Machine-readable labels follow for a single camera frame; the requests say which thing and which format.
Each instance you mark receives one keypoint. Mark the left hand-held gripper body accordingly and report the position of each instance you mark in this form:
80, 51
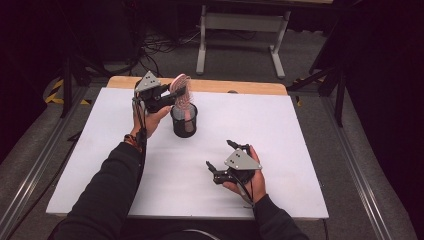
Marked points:
150, 95

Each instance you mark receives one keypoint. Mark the black metal stand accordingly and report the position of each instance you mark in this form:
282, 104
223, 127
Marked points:
333, 80
68, 86

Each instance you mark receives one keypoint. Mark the person's left hand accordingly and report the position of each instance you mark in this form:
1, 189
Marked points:
150, 121

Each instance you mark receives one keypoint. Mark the black mesh pen holder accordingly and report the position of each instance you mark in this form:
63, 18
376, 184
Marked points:
184, 128

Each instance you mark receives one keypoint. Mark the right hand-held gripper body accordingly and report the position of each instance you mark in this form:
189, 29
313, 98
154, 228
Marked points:
240, 163

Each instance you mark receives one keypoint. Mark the metal floor rail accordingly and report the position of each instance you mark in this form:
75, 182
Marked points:
356, 173
33, 173

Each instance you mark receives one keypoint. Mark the white metal stand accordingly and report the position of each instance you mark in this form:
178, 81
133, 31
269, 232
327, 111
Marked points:
245, 21

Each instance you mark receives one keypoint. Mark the person's right hand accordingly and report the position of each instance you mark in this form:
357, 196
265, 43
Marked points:
259, 185

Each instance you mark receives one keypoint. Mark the yellow black hazard tape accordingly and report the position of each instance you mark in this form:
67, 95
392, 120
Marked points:
55, 95
298, 100

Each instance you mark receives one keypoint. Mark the pink hairbrush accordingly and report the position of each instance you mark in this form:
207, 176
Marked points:
184, 96

